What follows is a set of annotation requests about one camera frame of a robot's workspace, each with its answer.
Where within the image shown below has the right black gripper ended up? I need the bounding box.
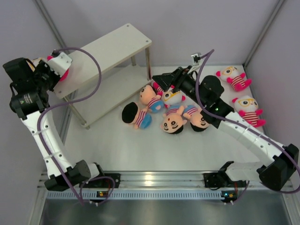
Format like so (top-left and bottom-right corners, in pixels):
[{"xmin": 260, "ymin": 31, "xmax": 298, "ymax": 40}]
[{"xmin": 152, "ymin": 65, "xmax": 207, "ymax": 108}]

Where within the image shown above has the panda plush with glasses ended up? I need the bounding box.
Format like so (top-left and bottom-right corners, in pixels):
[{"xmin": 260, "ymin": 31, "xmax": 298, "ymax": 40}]
[
  {"xmin": 46, "ymin": 55, "xmax": 70, "ymax": 82},
  {"xmin": 216, "ymin": 66, "xmax": 252, "ymax": 92},
  {"xmin": 232, "ymin": 95, "xmax": 266, "ymax": 128},
  {"xmin": 151, "ymin": 82, "xmax": 186, "ymax": 108}
]

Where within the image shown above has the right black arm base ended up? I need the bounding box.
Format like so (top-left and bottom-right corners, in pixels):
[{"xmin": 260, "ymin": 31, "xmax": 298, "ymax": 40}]
[{"xmin": 203, "ymin": 172, "xmax": 247, "ymax": 190}]

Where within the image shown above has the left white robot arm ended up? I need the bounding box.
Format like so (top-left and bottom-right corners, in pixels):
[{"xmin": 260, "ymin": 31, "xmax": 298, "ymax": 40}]
[{"xmin": 3, "ymin": 56, "xmax": 106, "ymax": 191}]

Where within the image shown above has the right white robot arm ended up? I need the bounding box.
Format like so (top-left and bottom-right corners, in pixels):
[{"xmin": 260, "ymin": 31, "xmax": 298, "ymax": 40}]
[{"xmin": 152, "ymin": 67, "xmax": 300, "ymax": 194}]

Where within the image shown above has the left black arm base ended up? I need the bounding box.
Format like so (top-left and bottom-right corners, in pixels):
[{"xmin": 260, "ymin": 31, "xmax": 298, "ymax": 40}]
[{"xmin": 83, "ymin": 173, "xmax": 121, "ymax": 189}]

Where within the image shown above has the boy plush near shelf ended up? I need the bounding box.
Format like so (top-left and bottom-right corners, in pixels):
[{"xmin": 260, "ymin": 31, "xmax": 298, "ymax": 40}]
[{"xmin": 139, "ymin": 84, "xmax": 164, "ymax": 113}]

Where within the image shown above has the white two-tier shelf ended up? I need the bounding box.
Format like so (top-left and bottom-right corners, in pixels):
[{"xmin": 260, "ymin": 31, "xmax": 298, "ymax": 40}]
[{"xmin": 54, "ymin": 23, "xmax": 152, "ymax": 128}]

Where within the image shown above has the boy plush face up centre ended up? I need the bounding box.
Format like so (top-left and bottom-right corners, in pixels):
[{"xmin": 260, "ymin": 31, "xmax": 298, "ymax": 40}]
[{"xmin": 160, "ymin": 105, "xmax": 187, "ymax": 135}]

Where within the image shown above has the boy plush face up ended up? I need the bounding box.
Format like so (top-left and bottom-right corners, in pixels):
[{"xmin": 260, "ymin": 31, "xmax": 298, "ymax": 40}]
[
  {"xmin": 160, "ymin": 105, "xmax": 187, "ymax": 135},
  {"xmin": 183, "ymin": 105, "xmax": 209, "ymax": 132}
]

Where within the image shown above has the boy plush showing black hair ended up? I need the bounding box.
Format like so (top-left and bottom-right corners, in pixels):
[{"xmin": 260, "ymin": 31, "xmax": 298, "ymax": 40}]
[{"xmin": 121, "ymin": 102, "xmax": 152, "ymax": 129}]

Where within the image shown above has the boy plush face up right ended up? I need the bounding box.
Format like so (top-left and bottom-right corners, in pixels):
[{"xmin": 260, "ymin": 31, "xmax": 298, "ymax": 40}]
[{"xmin": 183, "ymin": 105, "xmax": 209, "ymax": 132}]

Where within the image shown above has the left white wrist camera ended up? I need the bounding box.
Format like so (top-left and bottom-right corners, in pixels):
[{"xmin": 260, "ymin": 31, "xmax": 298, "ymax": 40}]
[{"xmin": 47, "ymin": 52, "xmax": 73, "ymax": 81}]

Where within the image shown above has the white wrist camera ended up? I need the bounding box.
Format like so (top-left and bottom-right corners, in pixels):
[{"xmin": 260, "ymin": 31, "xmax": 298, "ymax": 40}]
[
  {"xmin": 191, "ymin": 52, "xmax": 202, "ymax": 66},
  {"xmin": 47, "ymin": 52, "xmax": 73, "ymax": 81}
]

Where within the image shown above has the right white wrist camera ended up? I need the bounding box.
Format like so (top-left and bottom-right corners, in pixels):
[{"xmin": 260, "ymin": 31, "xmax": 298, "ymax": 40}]
[{"xmin": 191, "ymin": 52, "xmax": 202, "ymax": 66}]

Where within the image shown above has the aluminium mounting rail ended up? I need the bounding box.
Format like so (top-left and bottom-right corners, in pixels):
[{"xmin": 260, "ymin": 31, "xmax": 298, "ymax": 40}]
[{"xmin": 37, "ymin": 170, "xmax": 293, "ymax": 189}]

